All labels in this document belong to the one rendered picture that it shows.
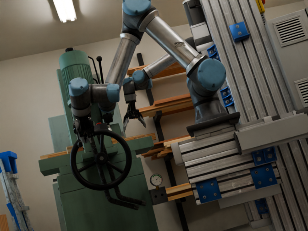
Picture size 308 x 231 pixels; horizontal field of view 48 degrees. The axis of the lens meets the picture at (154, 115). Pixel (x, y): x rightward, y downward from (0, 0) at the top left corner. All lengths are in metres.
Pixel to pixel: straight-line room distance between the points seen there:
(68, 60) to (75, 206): 0.83
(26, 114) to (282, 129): 3.64
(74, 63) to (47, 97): 2.52
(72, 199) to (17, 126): 2.83
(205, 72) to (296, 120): 0.38
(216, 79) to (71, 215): 0.97
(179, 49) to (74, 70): 0.83
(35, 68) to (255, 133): 3.73
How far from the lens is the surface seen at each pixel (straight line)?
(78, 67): 2.07
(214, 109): 1.48
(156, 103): 3.90
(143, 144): 1.89
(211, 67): 1.39
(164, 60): 2.12
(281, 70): 1.74
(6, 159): 2.72
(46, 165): 1.85
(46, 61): 4.74
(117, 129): 2.21
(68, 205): 1.82
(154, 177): 1.81
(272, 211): 1.67
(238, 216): 4.48
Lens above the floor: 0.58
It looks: 13 degrees up
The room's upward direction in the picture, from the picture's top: 15 degrees counter-clockwise
